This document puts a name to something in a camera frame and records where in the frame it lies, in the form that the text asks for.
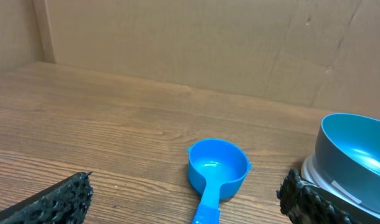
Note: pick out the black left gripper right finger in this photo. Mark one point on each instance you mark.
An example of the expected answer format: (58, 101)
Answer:
(304, 202)

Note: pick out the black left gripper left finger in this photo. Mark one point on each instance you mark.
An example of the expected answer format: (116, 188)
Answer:
(66, 202)

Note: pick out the blue plastic measuring scoop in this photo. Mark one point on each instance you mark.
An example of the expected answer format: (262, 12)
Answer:
(216, 170)

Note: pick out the white digital kitchen scale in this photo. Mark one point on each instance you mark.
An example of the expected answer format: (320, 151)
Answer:
(337, 194)

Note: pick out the teal metal bowl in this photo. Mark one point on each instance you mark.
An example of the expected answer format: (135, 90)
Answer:
(347, 151)

